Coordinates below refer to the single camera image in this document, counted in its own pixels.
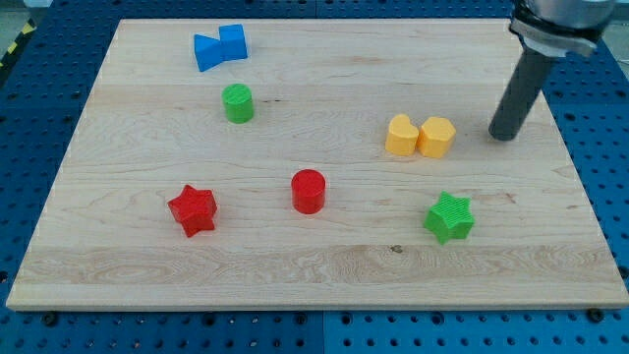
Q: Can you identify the yellow heart block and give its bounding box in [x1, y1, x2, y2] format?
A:
[384, 114, 420, 156]

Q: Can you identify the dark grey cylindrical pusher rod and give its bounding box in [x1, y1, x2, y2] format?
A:
[488, 47, 556, 142]

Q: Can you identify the blue cube block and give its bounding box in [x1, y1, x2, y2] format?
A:
[218, 24, 249, 61]

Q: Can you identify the green star block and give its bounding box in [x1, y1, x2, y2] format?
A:
[424, 191, 475, 245]

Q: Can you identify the blue triangle block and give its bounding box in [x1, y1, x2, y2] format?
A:
[194, 34, 223, 72]

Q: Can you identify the light wooden board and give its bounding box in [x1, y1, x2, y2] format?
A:
[7, 19, 628, 312]

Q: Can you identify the yellow hexagon block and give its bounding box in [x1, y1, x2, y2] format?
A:
[417, 117, 456, 158]

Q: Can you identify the green cylinder block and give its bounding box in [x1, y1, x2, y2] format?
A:
[221, 84, 254, 124]

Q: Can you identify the red star block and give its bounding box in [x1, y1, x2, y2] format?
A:
[167, 185, 217, 238]

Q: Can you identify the red cylinder block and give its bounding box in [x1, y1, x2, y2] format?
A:
[291, 169, 326, 214]

